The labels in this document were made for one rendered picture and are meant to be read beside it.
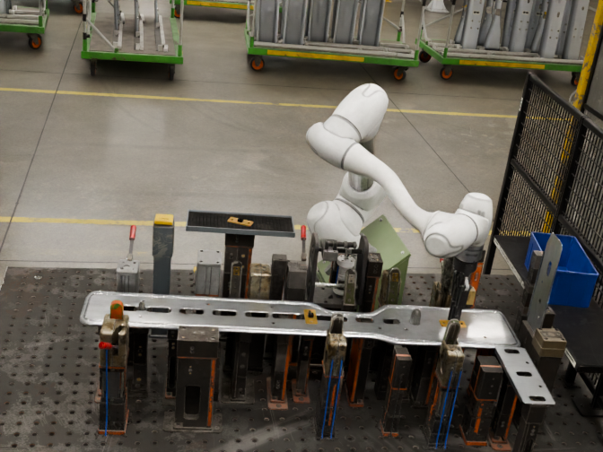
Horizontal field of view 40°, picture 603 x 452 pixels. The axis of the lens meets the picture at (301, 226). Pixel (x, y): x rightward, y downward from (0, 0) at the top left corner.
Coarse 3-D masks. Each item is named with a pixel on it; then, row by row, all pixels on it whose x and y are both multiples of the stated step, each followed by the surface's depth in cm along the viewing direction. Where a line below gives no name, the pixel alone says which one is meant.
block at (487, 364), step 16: (480, 368) 254; (496, 368) 254; (480, 384) 254; (496, 384) 254; (480, 400) 256; (496, 400) 257; (464, 416) 267; (480, 416) 260; (464, 432) 266; (480, 432) 262
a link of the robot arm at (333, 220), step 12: (324, 204) 329; (336, 204) 331; (312, 216) 329; (324, 216) 326; (336, 216) 327; (348, 216) 329; (312, 228) 329; (324, 228) 326; (336, 228) 327; (348, 228) 330; (360, 228) 334; (348, 240) 330
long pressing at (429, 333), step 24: (96, 312) 255; (144, 312) 258; (240, 312) 264; (264, 312) 266; (288, 312) 267; (360, 312) 271; (384, 312) 273; (408, 312) 275; (432, 312) 276; (480, 312) 280; (360, 336) 259; (384, 336) 260; (408, 336) 261; (432, 336) 263; (480, 336) 266; (504, 336) 267
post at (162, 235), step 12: (156, 228) 281; (168, 228) 282; (156, 240) 283; (168, 240) 284; (156, 252) 285; (168, 252) 285; (156, 264) 288; (168, 264) 288; (156, 276) 290; (168, 276) 290; (156, 288) 292; (168, 288) 292; (168, 312) 296; (156, 336) 299
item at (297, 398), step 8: (304, 336) 266; (312, 336) 267; (304, 344) 268; (304, 352) 270; (304, 360) 271; (304, 368) 272; (296, 376) 279; (304, 376) 273; (296, 384) 278; (304, 384) 275; (296, 392) 277; (304, 392) 276; (296, 400) 274; (304, 400) 275
